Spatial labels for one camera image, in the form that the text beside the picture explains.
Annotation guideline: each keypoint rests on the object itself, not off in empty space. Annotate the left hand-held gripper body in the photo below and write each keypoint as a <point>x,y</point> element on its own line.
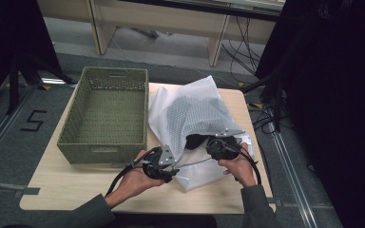
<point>160,161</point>

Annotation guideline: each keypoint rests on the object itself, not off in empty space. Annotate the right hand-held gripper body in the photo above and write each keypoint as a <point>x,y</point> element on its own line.
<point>223,145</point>

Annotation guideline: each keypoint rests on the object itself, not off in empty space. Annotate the black cloth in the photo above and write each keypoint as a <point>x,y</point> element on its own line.
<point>196,142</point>

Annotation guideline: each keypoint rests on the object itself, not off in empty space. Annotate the white mesh laundry bag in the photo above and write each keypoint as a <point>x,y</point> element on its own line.
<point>190,117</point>

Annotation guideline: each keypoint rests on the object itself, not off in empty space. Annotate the green woven basket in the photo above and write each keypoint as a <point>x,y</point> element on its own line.
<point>106,117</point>

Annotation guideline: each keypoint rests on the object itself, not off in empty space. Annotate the person's right hand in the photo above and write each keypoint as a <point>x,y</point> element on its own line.
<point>239,169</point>

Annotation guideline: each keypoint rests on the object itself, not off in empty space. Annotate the person's left hand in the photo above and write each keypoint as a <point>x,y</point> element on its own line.
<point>136,182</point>

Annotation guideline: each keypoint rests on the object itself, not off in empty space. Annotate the black curtain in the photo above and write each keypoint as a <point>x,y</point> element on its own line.
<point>9,38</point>
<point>336,95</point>

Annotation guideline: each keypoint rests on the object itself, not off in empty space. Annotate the grey power strip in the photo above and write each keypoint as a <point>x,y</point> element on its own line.
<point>145,32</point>

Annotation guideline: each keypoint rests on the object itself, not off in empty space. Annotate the beige wooden desk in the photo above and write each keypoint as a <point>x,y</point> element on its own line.
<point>158,17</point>

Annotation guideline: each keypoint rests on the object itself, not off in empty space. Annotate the black tripod stand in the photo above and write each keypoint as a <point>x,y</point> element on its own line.
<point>25,76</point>

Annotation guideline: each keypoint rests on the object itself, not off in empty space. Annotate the metal floor rail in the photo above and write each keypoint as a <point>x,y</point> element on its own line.
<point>3,128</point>
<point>293,177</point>

